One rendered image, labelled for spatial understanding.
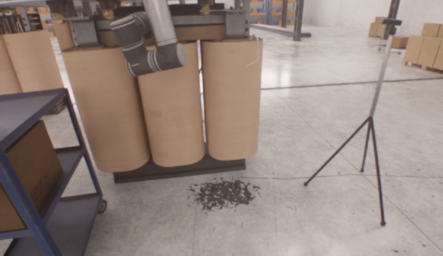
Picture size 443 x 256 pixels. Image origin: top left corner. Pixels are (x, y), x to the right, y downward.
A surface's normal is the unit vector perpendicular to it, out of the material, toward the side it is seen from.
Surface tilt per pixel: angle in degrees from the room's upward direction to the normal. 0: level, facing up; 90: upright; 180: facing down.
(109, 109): 90
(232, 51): 90
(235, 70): 90
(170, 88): 90
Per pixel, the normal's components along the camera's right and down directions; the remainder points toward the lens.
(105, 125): 0.15, 0.42
